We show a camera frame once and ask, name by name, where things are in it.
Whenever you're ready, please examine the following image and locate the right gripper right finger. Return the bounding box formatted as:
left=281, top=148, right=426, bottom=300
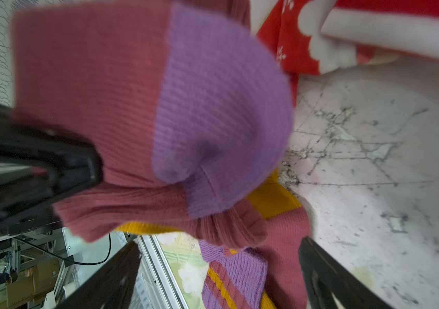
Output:
left=298, top=237, right=392, bottom=309

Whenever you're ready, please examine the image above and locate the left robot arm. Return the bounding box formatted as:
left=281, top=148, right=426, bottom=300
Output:
left=0, top=104, right=103, bottom=230

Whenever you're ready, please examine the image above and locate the maroon purple toe sock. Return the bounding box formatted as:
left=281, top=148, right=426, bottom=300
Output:
left=11, top=1, right=294, bottom=249

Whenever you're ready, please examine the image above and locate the red santa striped sock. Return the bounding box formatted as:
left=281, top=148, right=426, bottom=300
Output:
left=250, top=1, right=439, bottom=91

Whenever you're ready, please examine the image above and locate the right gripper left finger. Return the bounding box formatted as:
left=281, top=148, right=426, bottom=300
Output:
left=56, top=242, right=142, bottom=309

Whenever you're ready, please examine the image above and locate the purple striped sock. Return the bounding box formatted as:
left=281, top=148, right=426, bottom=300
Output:
left=199, top=241, right=275, bottom=309

